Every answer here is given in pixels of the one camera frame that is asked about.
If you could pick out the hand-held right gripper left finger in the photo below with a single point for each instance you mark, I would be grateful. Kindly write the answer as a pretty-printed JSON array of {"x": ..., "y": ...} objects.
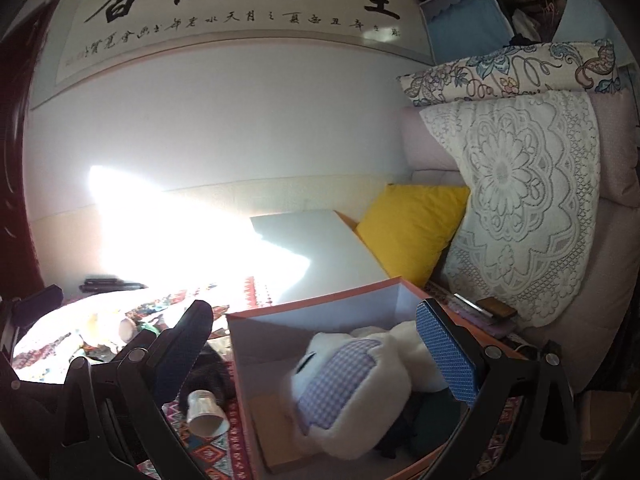
[{"x": 172, "y": 360}]

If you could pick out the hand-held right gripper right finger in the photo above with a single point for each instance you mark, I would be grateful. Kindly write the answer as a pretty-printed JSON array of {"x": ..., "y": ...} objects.
[{"x": 445, "y": 355}]

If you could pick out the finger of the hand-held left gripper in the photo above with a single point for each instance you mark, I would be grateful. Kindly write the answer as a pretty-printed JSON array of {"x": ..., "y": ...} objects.
[{"x": 37, "y": 307}]

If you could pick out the orange-edged storage box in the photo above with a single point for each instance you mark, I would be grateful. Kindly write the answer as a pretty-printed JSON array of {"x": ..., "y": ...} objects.
[{"x": 260, "y": 340}]

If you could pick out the black cloth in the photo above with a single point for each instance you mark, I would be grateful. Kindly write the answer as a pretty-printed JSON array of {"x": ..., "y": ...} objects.
[{"x": 210, "y": 375}]

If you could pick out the purple pouch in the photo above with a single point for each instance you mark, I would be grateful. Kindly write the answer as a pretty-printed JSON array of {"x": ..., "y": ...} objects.
[{"x": 492, "y": 327}]

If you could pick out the white paper cup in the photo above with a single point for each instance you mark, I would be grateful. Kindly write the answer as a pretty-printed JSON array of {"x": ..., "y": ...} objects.
[{"x": 205, "y": 415}]

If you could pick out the brown wallet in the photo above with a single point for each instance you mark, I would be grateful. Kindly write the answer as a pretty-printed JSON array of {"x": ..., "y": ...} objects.
[{"x": 496, "y": 307}]

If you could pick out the dark cloth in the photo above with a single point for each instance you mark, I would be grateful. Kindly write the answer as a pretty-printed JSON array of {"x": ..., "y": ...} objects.
[{"x": 435, "y": 425}]

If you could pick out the black remote control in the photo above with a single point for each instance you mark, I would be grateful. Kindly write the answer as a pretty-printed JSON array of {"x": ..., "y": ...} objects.
[{"x": 112, "y": 285}]

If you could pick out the patterned tablecloth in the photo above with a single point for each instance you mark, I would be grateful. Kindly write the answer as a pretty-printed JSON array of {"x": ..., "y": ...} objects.
[{"x": 220, "y": 455}]

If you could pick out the yellow cushion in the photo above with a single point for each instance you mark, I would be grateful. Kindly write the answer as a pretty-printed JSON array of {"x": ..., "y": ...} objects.
[{"x": 410, "y": 230}]

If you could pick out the white box lid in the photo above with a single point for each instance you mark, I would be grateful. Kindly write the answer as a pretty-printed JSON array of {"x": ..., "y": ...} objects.
[{"x": 325, "y": 255}]

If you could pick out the white patterned pillow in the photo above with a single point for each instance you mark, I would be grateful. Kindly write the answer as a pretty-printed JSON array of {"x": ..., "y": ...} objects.
[{"x": 515, "y": 185}]

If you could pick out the pale pink sofa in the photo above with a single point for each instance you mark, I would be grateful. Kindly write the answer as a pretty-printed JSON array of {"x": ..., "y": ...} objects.
[{"x": 615, "y": 260}]

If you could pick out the floral pillow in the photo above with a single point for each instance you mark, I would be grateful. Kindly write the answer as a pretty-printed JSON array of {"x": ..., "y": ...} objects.
[{"x": 500, "y": 72}]

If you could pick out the blue fabric wardrobe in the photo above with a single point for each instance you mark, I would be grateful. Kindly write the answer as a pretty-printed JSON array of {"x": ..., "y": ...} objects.
[{"x": 460, "y": 25}]

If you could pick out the calligraphy wall scroll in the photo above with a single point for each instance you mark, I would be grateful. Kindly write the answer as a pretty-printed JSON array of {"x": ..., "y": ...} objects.
[{"x": 240, "y": 10}]

